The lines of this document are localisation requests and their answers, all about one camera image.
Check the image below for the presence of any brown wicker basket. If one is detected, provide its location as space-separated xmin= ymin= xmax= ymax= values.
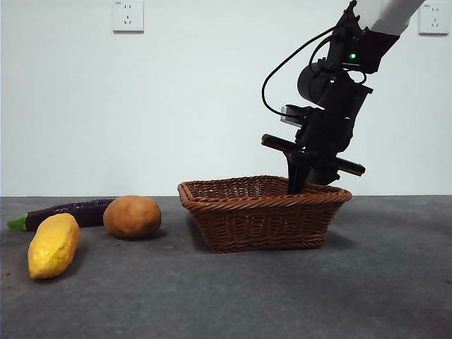
xmin=177 ymin=175 xmax=353 ymax=254

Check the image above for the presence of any brown potato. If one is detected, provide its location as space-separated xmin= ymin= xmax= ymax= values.
xmin=102 ymin=196 xmax=162 ymax=240

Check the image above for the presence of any purple eggplant with green stem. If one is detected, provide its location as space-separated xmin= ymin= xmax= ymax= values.
xmin=7 ymin=198 xmax=117 ymax=233

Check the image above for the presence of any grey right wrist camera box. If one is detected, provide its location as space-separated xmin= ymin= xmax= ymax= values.
xmin=280 ymin=105 xmax=307 ymax=127

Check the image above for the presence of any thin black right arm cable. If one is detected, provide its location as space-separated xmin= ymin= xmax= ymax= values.
xmin=261 ymin=25 xmax=342 ymax=117

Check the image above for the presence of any white wall socket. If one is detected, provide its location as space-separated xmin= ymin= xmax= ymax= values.
xmin=112 ymin=0 xmax=145 ymax=35
xmin=412 ymin=3 xmax=448 ymax=37

